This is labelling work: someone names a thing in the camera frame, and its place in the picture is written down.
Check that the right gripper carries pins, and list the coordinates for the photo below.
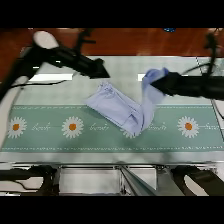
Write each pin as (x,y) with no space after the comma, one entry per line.
(170,84)

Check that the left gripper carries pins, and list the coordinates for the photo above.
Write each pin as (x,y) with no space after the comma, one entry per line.
(93,67)

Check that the light blue shirt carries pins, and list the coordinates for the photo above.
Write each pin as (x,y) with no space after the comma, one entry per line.
(116,108)

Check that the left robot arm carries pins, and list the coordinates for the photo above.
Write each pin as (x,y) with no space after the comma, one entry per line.
(36,55)

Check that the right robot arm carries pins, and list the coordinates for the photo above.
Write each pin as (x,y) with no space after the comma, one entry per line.
(206,87)

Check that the silver frame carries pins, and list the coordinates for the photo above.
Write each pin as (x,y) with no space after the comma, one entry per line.
(133,180)

